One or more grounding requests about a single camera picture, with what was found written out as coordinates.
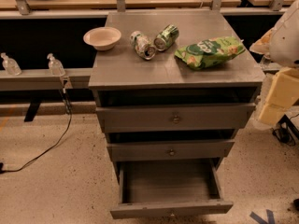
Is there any grey drawer cabinet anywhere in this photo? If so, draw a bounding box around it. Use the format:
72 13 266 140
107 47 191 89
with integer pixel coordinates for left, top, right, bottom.
88 10 266 185

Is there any grey drawer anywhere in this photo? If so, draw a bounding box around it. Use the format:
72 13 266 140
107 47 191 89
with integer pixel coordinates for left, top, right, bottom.
107 139 235 161
110 159 233 219
96 103 254 133

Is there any white green soda can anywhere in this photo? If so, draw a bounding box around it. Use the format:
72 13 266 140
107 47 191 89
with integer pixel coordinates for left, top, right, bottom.
130 31 156 60

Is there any top grey drawer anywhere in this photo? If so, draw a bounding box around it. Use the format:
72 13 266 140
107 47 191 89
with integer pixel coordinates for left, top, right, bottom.
96 103 254 133

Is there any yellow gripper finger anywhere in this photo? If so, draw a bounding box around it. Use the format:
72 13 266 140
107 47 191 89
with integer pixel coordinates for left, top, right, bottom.
257 104 287 126
265 67 299 109

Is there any green rice chip bag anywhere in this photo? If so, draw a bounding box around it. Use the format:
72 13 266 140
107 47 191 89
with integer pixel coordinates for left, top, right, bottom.
175 36 245 70

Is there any clear water bottle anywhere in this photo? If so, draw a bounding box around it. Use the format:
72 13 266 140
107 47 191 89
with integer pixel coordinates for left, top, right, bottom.
260 55 271 69

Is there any middle grey drawer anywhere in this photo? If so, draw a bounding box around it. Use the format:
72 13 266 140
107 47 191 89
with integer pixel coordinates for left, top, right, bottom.
107 139 235 161

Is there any white ceramic bowl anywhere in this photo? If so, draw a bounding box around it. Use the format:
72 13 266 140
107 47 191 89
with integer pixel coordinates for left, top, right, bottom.
83 27 121 51

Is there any grey shelf rail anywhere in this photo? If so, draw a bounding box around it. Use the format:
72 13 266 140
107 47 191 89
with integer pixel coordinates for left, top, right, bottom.
0 68 92 91

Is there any black floor cable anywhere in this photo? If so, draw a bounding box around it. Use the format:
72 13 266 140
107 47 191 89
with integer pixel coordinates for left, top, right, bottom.
0 77 73 175

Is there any bottom grey drawer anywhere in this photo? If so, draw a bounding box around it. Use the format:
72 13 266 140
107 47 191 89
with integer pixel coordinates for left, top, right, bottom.
110 159 233 219

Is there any far left sanitizer bottle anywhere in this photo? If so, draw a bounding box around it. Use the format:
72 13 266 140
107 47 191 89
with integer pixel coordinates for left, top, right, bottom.
1 52 21 76

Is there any black cable bundle right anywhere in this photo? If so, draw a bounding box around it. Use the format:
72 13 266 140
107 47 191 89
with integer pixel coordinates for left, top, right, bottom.
271 113 299 147

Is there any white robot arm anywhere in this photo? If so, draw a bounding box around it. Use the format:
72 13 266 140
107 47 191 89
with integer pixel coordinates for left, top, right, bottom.
258 1 299 126

